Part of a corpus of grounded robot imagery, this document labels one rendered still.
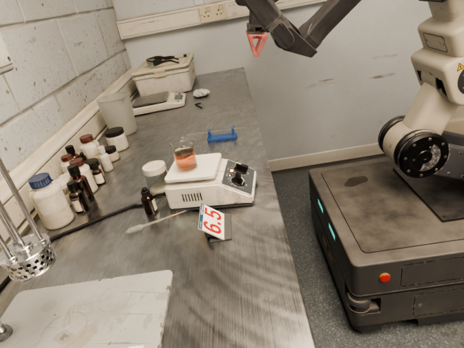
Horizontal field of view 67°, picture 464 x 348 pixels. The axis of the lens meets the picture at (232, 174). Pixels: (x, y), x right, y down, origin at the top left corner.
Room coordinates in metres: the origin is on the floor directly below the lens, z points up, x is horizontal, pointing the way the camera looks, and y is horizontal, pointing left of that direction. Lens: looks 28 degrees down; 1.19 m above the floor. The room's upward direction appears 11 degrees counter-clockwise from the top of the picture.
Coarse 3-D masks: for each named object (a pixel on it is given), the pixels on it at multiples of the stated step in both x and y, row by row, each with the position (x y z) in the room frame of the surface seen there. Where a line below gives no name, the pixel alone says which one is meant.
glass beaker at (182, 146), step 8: (176, 136) 0.77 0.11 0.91; (184, 136) 0.77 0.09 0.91; (176, 144) 0.77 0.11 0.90; (184, 144) 0.77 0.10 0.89; (192, 144) 0.73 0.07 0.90; (176, 152) 0.73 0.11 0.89; (184, 152) 0.72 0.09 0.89; (192, 152) 0.73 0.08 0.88; (176, 160) 0.73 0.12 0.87; (184, 160) 0.72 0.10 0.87; (192, 160) 0.73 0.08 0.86; (184, 168) 0.72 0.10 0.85; (192, 168) 0.73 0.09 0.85
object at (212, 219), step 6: (204, 210) 0.64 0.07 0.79; (210, 210) 0.65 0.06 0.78; (204, 216) 0.62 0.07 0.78; (210, 216) 0.62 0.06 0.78; (216, 216) 0.63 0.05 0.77; (204, 222) 0.59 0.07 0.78; (210, 222) 0.60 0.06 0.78; (216, 222) 0.61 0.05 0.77; (204, 228) 0.58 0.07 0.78; (210, 228) 0.58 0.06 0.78; (216, 228) 0.59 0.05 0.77; (216, 234) 0.57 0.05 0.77
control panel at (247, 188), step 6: (228, 162) 0.79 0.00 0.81; (234, 162) 0.79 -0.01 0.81; (228, 168) 0.76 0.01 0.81; (228, 174) 0.73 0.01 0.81; (234, 174) 0.74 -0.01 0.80; (240, 174) 0.75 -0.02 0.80; (246, 174) 0.75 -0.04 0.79; (252, 174) 0.76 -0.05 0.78; (222, 180) 0.70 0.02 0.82; (228, 180) 0.70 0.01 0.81; (246, 180) 0.73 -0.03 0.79; (252, 180) 0.73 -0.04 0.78; (234, 186) 0.69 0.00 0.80; (240, 186) 0.69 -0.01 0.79; (246, 186) 0.70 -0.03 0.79; (252, 186) 0.71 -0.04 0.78; (246, 192) 0.68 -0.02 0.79
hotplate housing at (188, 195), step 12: (252, 168) 0.79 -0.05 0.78; (204, 180) 0.71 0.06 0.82; (216, 180) 0.70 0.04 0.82; (168, 192) 0.70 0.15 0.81; (180, 192) 0.70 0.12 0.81; (192, 192) 0.69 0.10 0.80; (204, 192) 0.69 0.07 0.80; (216, 192) 0.68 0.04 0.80; (228, 192) 0.68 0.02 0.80; (240, 192) 0.68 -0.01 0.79; (252, 192) 0.69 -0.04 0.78; (168, 204) 0.71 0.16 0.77; (180, 204) 0.70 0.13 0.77; (192, 204) 0.69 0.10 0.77; (204, 204) 0.69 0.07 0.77; (216, 204) 0.68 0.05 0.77; (228, 204) 0.68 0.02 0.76; (240, 204) 0.67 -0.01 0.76; (252, 204) 0.67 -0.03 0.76
